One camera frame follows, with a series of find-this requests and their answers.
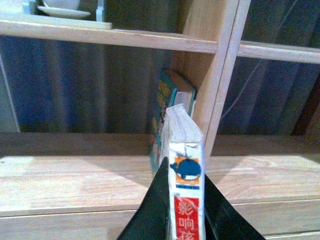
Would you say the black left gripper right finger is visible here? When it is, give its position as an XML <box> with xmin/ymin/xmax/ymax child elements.
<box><xmin>204</xmin><ymin>175</ymin><xmax>265</xmax><ymax>240</ymax></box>

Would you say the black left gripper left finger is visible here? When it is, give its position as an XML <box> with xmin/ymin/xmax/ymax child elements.
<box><xmin>117</xmin><ymin>157</ymin><xmax>170</xmax><ymax>240</ymax></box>

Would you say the white paperback book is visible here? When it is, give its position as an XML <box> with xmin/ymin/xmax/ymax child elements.
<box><xmin>160</xmin><ymin>104</ymin><xmax>206</xmax><ymax>240</ymax></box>

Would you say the wooden bookshelf unit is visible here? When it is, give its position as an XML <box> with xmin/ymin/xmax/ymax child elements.
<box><xmin>0</xmin><ymin>0</ymin><xmax>320</xmax><ymax>240</ymax></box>

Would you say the teal hardcover book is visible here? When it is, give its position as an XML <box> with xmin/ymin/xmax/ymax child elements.
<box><xmin>149</xmin><ymin>68</ymin><xmax>197</xmax><ymax>175</ymax></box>

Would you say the dark blue curtain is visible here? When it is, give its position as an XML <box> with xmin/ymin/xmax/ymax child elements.
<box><xmin>0</xmin><ymin>0</ymin><xmax>320</xmax><ymax>137</ymax></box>

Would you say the white cup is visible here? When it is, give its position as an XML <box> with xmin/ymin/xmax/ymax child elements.
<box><xmin>42</xmin><ymin>0</ymin><xmax>81</xmax><ymax>10</ymax></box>

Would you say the white saucer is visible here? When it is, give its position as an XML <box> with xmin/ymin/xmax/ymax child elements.
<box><xmin>37</xmin><ymin>6</ymin><xmax>91</xmax><ymax>20</ymax></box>

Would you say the white hanging cable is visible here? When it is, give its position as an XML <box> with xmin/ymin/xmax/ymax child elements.
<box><xmin>219</xmin><ymin>0</ymin><xmax>298</xmax><ymax>121</ymax></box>

